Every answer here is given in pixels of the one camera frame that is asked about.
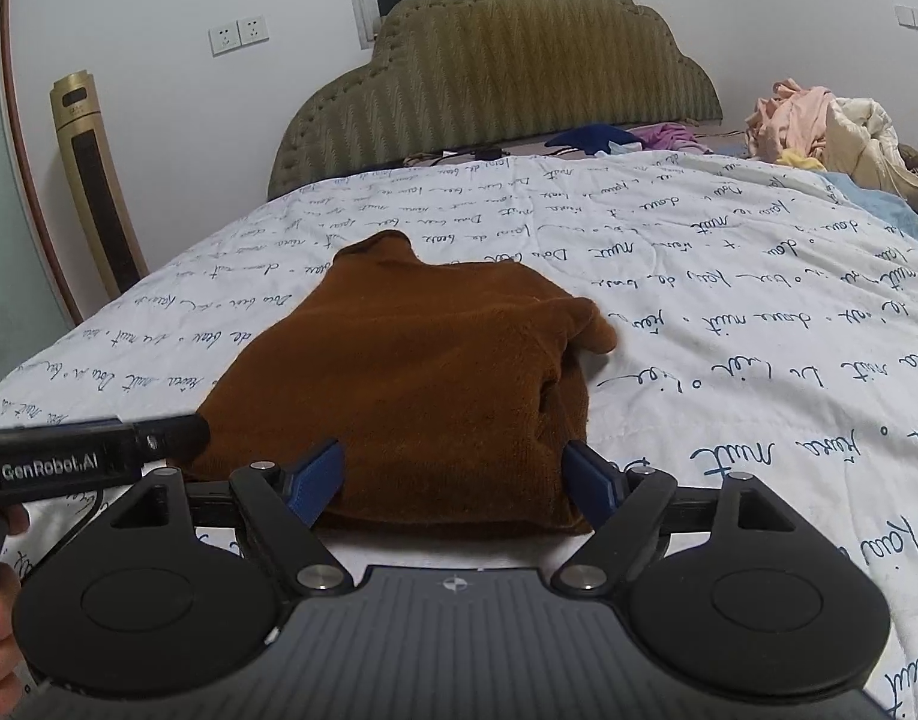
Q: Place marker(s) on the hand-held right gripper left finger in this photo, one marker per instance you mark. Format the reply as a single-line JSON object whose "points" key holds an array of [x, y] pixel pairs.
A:
{"points": [[313, 484]]}

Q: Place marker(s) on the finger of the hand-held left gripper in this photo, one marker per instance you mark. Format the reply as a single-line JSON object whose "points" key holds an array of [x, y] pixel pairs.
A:
{"points": [[175, 433]]}

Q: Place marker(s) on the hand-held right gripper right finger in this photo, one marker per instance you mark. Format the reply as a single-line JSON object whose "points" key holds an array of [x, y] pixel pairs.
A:
{"points": [[590, 484]]}

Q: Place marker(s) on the brown knit sweater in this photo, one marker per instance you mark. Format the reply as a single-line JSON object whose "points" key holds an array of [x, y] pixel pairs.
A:
{"points": [[414, 360]]}

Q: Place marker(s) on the white printed blanket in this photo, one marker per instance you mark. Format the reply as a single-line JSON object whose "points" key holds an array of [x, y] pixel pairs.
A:
{"points": [[729, 330]]}

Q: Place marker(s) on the gold tower fan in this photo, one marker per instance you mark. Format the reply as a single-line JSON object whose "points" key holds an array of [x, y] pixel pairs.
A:
{"points": [[91, 180]]}

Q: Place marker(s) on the frosted glass door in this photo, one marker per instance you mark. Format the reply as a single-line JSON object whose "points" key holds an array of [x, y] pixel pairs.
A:
{"points": [[1, 202]]}

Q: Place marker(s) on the navy blue cloth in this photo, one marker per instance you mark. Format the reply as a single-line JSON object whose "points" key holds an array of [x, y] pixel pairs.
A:
{"points": [[590, 137]]}

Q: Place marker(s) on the purple cloth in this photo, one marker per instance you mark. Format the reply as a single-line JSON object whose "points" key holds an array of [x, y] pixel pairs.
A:
{"points": [[673, 137]]}

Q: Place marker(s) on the pale yellow cloth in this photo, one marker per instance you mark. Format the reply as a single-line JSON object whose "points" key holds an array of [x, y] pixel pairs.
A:
{"points": [[798, 159]]}

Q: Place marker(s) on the light blue cloth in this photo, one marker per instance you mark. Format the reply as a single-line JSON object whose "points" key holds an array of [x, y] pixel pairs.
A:
{"points": [[856, 186]]}

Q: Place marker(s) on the pink cloth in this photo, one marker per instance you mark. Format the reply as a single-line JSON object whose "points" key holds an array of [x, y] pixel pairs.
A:
{"points": [[793, 116]]}

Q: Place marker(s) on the olive padded headboard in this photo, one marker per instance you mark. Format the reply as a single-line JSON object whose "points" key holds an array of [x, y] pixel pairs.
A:
{"points": [[519, 67]]}

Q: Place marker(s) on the cream jacket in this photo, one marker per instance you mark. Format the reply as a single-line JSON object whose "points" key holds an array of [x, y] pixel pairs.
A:
{"points": [[871, 142]]}

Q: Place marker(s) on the white wall switch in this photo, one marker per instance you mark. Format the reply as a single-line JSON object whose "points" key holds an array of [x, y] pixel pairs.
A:
{"points": [[912, 17]]}

